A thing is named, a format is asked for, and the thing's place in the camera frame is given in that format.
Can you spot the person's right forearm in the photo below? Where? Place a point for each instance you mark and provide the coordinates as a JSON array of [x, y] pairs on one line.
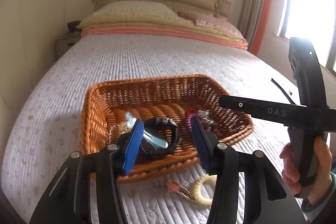
[[325, 204]]

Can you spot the folded yellow blanket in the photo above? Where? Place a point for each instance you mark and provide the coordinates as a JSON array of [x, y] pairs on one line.
[[118, 22]]

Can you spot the brown wicker basket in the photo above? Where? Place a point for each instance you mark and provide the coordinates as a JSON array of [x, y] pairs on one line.
[[157, 92]]

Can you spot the black wrist watch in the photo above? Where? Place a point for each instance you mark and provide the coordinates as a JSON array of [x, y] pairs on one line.
[[168, 123]]

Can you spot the quilted floral bedspread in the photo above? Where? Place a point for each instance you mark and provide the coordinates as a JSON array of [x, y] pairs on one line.
[[131, 56]]

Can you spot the white floral pillow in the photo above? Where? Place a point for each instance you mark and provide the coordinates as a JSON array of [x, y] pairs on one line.
[[131, 8]]

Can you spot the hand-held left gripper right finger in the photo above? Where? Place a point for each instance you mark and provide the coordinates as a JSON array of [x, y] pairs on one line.
[[201, 146]]

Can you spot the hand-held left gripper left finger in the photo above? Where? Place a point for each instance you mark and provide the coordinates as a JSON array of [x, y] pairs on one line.
[[132, 148]]

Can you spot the small dark nightstand object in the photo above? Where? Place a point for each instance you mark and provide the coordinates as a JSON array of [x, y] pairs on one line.
[[73, 25]]

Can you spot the pink pillow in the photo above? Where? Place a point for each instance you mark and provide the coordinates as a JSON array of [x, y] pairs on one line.
[[212, 23]]

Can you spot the person's right hand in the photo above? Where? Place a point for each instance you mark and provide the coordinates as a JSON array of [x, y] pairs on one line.
[[288, 169]]

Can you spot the folded orange blanket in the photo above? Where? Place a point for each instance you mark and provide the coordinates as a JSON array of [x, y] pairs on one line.
[[157, 31]]

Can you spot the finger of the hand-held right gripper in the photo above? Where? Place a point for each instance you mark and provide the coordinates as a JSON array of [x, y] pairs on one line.
[[237, 104]]

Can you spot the white wardrobe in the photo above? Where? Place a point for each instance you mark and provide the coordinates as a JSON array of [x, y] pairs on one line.
[[34, 3]]

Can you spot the pink star hair clip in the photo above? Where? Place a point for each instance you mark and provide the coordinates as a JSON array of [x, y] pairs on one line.
[[172, 185]]

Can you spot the beige nightstand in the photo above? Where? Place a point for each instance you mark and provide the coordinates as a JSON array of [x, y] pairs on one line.
[[64, 47]]

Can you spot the striped curtain with orange edge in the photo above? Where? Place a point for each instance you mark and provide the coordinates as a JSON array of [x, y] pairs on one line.
[[252, 3]]

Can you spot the window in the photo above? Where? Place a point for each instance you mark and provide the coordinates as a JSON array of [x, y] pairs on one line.
[[309, 11]]

